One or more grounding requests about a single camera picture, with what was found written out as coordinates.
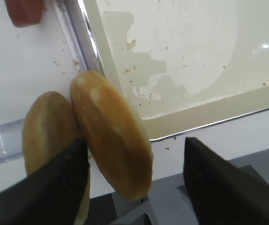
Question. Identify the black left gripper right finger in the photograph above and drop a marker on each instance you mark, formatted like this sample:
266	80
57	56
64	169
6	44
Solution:
220	193

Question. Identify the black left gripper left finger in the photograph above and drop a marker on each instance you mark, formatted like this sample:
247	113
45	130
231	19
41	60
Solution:
53	194

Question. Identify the bun half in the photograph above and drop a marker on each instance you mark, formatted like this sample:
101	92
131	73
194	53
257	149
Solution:
115	136
49	128

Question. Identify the tomato slice front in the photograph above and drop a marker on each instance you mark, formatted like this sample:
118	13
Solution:
24	13

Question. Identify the clear cross divider left near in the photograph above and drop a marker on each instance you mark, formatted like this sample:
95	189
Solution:
11	141

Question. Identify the cream metal tray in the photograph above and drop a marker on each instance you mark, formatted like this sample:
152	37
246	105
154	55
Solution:
183	64

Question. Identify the clear long divider left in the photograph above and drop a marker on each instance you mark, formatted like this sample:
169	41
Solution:
75	24

